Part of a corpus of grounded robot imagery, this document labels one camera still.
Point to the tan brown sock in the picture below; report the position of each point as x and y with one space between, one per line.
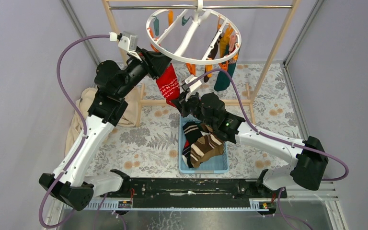
205 129

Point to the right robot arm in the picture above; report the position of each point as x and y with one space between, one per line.
305 167

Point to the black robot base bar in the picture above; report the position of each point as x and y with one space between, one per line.
193 192

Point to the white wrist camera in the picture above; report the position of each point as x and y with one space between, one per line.
191 86
126 41

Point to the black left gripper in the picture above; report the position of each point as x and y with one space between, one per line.
155 62

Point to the black sock with beige stripes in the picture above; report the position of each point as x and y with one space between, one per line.
192 132

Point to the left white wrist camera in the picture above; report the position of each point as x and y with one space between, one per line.
126 41

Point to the light blue plastic basket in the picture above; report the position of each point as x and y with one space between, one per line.
218 164

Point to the dark brown sock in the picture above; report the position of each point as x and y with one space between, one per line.
211 55

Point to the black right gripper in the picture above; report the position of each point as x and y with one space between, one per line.
181 105

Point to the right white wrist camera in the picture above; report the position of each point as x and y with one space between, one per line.
191 86

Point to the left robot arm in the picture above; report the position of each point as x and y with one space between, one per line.
68 182

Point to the dark teal sock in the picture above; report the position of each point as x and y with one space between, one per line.
223 82

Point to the mustard yellow sock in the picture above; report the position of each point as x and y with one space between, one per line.
224 41

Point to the brown striped sock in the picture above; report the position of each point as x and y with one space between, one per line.
205 148

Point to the red patterned sock pair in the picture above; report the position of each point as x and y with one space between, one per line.
169 86

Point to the white round clip hanger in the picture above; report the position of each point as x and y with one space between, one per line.
201 13

